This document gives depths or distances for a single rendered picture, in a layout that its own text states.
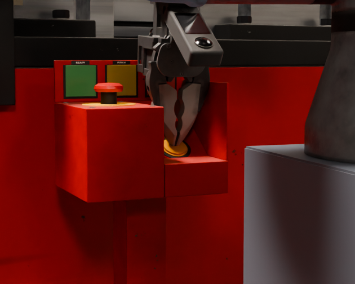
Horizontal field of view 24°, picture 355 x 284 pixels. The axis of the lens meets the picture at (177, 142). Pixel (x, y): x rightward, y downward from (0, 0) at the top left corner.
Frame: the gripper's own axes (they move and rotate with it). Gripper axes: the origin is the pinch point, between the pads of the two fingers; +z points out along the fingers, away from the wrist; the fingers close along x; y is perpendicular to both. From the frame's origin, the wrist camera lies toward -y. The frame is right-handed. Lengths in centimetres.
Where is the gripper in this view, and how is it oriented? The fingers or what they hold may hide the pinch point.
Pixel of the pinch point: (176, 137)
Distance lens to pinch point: 114.7
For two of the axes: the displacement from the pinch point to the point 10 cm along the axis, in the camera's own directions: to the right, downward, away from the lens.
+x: -9.2, 0.4, -3.9
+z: -0.3, 9.8, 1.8
